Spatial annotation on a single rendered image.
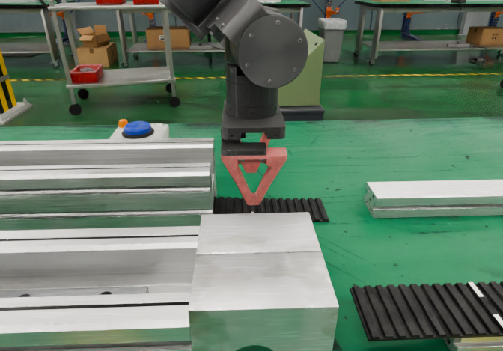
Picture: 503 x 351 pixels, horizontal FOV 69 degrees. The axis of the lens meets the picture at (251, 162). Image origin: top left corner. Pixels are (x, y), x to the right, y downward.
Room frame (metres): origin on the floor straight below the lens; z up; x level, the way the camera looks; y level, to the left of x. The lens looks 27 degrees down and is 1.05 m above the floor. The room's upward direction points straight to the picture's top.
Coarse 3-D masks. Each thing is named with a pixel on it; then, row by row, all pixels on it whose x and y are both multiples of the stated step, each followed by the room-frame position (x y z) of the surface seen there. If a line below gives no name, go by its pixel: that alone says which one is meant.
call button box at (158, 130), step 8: (120, 128) 0.54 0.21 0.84; (152, 128) 0.53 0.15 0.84; (160, 128) 0.54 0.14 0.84; (168, 128) 0.55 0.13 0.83; (112, 136) 0.50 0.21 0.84; (120, 136) 0.50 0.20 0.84; (128, 136) 0.50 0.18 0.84; (136, 136) 0.50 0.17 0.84; (144, 136) 0.50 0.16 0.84; (152, 136) 0.50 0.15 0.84; (160, 136) 0.50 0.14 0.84; (168, 136) 0.55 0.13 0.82
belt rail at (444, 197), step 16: (368, 192) 0.41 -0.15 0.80; (384, 192) 0.39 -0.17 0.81; (400, 192) 0.39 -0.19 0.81; (416, 192) 0.39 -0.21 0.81; (432, 192) 0.39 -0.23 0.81; (448, 192) 0.39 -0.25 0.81; (464, 192) 0.39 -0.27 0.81; (480, 192) 0.39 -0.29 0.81; (496, 192) 0.39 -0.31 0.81; (368, 208) 0.40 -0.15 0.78; (384, 208) 0.39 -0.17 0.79; (400, 208) 0.39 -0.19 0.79; (416, 208) 0.39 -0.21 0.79; (432, 208) 0.38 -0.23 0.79; (448, 208) 0.38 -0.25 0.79; (464, 208) 0.38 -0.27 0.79; (480, 208) 0.39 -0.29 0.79; (496, 208) 0.39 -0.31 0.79
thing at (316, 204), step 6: (312, 198) 0.42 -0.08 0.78; (318, 198) 0.42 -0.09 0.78; (312, 204) 0.40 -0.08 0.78; (318, 204) 0.40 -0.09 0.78; (312, 210) 0.39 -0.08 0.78; (318, 210) 0.39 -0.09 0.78; (324, 210) 0.39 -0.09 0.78; (312, 216) 0.38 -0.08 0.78; (318, 216) 0.38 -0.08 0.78; (324, 216) 0.38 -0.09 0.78
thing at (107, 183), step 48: (0, 144) 0.42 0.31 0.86; (48, 144) 0.42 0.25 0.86; (96, 144) 0.42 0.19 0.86; (144, 144) 0.42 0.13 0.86; (192, 144) 0.42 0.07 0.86; (0, 192) 0.34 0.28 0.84; (48, 192) 0.34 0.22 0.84; (96, 192) 0.34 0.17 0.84; (144, 192) 0.34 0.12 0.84; (192, 192) 0.34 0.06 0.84
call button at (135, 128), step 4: (128, 124) 0.52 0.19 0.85; (132, 124) 0.52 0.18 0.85; (136, 124) 0.52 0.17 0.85; (140, 124) 0.52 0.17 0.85; (144, 124) 0.52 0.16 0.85; (148, 124) 0.52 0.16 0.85; (124, 128) 0.51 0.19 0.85; (128, 128) 0.50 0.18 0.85; (132, 128) 0.50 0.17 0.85; (136, 128) 0.50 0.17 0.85; (140, 128) 0.50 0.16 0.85; (144, 128) 0.51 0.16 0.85; (148, 128) 0.51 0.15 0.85; (124, 132) 0.51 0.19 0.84; (128, 132) 0.50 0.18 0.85; (132, 132) 0.50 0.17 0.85; (136, 132) 0.50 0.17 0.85; (140, 132) 0.50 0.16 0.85; (144, 132) 0.50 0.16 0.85
